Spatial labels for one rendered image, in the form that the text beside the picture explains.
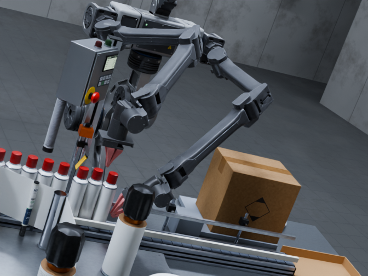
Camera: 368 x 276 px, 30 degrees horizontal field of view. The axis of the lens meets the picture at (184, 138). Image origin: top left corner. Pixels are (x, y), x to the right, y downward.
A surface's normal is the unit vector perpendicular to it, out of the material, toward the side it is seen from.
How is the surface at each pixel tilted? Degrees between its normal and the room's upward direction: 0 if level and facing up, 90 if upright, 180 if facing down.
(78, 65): 90
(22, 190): 90
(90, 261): 0
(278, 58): 90
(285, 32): 90
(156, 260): 0
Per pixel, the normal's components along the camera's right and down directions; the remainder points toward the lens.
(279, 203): 0.23, 0.38
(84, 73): -0.33, 0.19
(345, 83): -0.86, -0.14
